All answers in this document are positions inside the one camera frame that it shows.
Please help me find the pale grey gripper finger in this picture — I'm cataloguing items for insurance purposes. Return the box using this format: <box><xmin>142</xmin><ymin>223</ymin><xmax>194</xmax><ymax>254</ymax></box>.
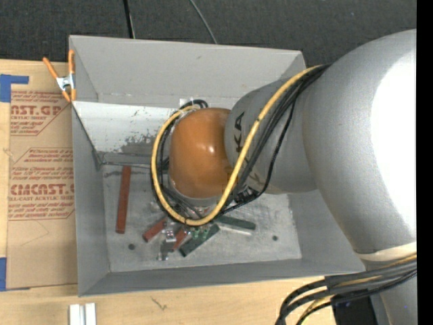
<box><xmin>157</xmin><ymin>227</ymin><xmax>177</xmax><ymax>261</ymax></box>

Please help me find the short red-brown flat block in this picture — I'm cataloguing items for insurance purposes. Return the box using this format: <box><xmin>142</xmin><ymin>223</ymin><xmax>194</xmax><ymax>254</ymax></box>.
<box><xmin>141</xmin><ymin>216</ymin><xmax>168</xmax><ymax>244</ymax></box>
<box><xmin>170</xmin><ymin>227</ymin><xmax>189</xmax><ymax>253</ymax></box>

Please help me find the long red-brown flat block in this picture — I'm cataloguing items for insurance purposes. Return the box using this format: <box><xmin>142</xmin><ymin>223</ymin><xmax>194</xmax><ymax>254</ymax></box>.
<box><xmin>115</xmin><ymin>165</ymin><xmax>133</xmax><ymax>234</ymax></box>

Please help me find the brown cardboard board red print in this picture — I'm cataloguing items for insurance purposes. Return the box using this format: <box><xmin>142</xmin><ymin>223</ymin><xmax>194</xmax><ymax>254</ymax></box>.
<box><xmin>0</xmin><ymin>58</ymin><xmax>79</xmax><ymax>291</ymax></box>

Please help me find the grey metal bin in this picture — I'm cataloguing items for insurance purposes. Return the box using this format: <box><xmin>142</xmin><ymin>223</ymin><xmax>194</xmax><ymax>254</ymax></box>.
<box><xmin>68</xmin><ymin>35</ymin><xmax>367</xmax><ymax>298</ymax></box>

